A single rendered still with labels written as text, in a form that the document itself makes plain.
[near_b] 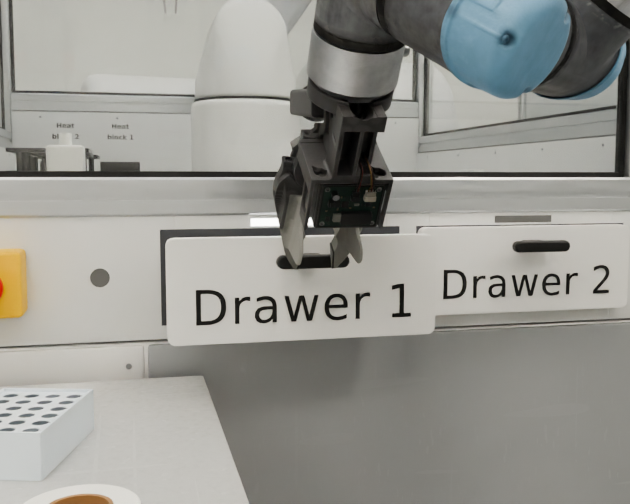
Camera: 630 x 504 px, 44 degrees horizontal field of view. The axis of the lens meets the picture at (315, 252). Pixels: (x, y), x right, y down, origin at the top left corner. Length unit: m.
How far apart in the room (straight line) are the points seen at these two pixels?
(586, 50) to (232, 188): 0.46
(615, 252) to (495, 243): 0.17
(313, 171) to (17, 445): 0.31
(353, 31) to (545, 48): 0.14
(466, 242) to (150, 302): 0.39
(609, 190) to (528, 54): 0.60
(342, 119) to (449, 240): 0.41
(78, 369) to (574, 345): 0.64
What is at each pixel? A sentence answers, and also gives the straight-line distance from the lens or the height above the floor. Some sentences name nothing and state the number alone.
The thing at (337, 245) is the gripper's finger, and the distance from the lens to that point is 0.77.
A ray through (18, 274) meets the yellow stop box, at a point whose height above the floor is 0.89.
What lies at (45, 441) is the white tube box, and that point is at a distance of 0.65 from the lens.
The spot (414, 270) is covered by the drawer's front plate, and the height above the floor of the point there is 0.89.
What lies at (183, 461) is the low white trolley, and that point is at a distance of 0.67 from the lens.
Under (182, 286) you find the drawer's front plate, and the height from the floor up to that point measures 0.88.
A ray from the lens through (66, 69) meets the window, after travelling 0.95.
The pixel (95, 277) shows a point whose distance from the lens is 0.93.
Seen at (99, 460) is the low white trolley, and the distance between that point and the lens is 0.68.
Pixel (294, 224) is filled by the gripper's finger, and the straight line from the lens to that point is 0.73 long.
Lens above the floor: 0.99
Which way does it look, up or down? 5 degrees down
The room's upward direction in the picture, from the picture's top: straight up
